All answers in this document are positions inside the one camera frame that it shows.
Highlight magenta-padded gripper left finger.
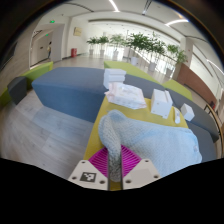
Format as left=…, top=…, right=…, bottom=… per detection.
left=68, top=147, right=110, bottom=191

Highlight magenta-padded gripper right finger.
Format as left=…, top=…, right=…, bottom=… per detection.
left=120, top=144, right=162, bottom=191

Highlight light blue towel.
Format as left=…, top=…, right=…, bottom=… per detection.
left=97, top=109, right=203, bottom=183

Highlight yellow ottoman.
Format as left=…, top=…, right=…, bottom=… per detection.
left=83, top=95, right=190, bottom=192

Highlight small white tube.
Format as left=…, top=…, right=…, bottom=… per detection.
left=173, top=107, right=182, bottom=125

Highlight soft plastic wipes pack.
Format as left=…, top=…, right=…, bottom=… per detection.
left=104, top=81, right=148, bottom=110

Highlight small white cube box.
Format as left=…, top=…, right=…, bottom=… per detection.
left=180, top=103, right=196, bottom=122

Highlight wide dark grey ottoman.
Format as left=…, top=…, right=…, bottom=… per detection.
left=186, top=120, right=218, bottom=163

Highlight blue upholstered ottoman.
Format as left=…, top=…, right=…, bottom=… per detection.
left=31, top=66, right=173, bottom=124

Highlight long dark grey ottoman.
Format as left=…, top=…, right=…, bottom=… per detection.
left=164, top=88, right=220, bottom=144

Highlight stacked white tissue packs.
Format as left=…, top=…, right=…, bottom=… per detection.
left=102, top=68, right=127, bottom=90

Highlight small green ottoman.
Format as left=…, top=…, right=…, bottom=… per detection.
left=162, top=79, right=194, bottom=101

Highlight large green ottoman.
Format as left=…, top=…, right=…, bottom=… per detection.
left=103, top=60, right=160, bottom=85

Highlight brown wood-panelled counter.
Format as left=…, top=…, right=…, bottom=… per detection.
left=175, top=63, right=218, bottom=104

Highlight dark grey cube seat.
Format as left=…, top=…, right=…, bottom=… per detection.
left=7, top=76, right=28, bottom=105

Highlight long green bench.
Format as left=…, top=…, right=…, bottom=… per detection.
left=0, top=61, right=54, bottom=108

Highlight row of potted plants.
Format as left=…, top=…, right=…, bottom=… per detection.
left=86, top=32, right=188, bottom=78

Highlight person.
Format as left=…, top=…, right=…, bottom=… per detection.
left=47, top=41, right=53, bottom=60

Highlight ceiling strip lights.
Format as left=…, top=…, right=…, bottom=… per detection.
left=108, top=0, right=224, bottom=77

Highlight wooden table with black frame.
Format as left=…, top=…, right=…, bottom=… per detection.
left=203, top=99, right=224, bottom=148

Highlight framed wall picture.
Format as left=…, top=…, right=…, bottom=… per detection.
left=73, top=26, right=83, bottom=37

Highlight black wall screen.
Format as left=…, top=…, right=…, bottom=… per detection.
left=1, top=42, right=17, bottom=69

